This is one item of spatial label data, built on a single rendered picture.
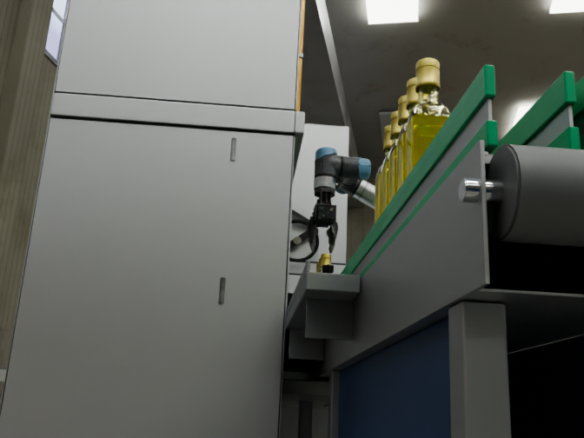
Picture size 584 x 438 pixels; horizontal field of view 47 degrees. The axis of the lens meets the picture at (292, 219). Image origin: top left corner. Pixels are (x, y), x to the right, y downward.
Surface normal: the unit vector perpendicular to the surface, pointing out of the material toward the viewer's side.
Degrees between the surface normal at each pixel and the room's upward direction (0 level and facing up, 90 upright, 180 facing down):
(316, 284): 90
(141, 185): 90
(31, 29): 90
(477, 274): 90
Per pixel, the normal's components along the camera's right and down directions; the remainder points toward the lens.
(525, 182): 0.07, -0.16
